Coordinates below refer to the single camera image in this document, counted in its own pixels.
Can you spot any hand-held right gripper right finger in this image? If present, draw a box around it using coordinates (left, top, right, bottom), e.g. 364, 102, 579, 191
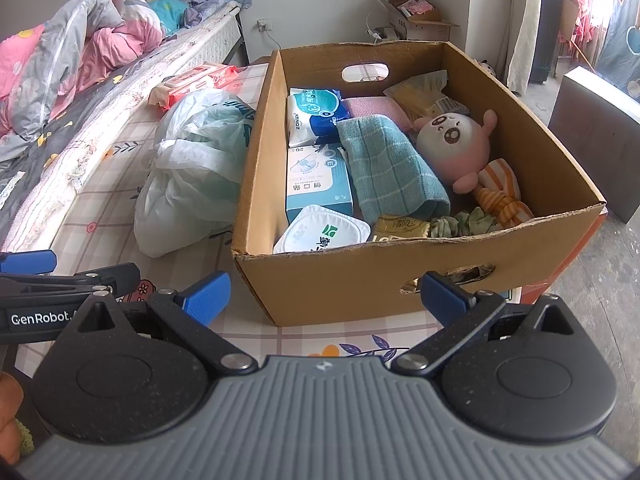
392, 271, 576, 377

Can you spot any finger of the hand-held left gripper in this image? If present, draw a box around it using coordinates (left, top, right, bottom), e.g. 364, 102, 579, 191
0, 262, 142, 302
0, 249, 57, 276

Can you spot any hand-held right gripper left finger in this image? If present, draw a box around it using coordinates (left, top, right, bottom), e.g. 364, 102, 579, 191
65, 271, 253, 375

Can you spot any green scrunchie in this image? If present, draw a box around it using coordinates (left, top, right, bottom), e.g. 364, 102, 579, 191
430, 208, 501, 238

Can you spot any gold foil packet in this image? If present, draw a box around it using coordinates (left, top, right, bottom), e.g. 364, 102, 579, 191
372, 214, 432, 243

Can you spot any orange striped cloth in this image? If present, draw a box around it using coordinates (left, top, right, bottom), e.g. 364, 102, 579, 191
472, 159, 535, 228

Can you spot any large brown cardboard box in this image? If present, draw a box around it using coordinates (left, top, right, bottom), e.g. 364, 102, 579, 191
231, 41, 607, 328

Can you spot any white round tub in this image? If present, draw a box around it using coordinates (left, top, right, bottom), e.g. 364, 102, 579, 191
272, 204, 372, 256

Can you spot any teal checked towel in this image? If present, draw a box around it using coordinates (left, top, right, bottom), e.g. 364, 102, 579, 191
335, 115, 451, 223

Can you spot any pink round plush toy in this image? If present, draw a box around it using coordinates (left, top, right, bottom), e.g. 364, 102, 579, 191
412, 109, 499, 196

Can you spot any teal face mask box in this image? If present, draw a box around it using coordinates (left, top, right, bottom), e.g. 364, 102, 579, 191
285, 145, 356, 226

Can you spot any yellow plastic packet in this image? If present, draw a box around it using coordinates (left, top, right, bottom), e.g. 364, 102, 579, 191
384, 70, 471, 123

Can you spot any blue tissue pack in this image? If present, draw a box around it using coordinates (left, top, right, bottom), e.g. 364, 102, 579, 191
286, 87, 353, 148

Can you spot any person's left hand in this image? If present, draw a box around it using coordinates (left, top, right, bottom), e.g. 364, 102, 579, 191
0, 374, 25, 453

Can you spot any white plastic bag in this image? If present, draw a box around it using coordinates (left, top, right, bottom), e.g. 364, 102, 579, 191
132, 87, 258, 259

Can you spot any grey bed sheet yellow print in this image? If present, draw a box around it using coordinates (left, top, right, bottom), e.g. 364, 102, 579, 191
0, 72, 126, 241

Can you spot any pink towel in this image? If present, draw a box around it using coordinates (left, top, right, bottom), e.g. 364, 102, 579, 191
342, 96, 416, 133

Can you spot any red wet wipes pack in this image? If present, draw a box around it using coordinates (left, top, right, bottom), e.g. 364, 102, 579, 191
149, 62, 242, 112

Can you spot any pink and grey quilt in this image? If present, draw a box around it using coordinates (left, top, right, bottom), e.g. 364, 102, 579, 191
0, 0, 166, 163

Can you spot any white quilted mattress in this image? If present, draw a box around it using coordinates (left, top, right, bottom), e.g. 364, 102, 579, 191
0, 2, 246, 251

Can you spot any dark printed carton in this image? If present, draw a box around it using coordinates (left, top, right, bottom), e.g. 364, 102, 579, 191
548, 66, 640, 223

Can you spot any open cardboard box with toys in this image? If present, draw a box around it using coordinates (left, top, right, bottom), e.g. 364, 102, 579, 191
387, 0, 460, 43

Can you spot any dark tower appliance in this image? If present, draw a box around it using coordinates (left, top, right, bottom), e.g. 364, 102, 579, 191
529, 0, 563, 85

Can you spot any teal pillow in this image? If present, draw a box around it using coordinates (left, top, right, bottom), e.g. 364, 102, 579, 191
145, 0, 193, 36

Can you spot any white curtain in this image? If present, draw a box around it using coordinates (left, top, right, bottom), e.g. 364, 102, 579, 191
507, 0, 548, 96

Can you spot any purple cloth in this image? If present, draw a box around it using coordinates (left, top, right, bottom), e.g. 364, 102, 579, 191
182, 0, 251, 28

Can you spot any blue printed hanging cloth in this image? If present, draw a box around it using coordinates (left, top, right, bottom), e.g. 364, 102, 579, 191
597, 0, 640, 91

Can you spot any white cable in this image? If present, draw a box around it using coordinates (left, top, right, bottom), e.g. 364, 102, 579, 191
366, 10, 401, 42

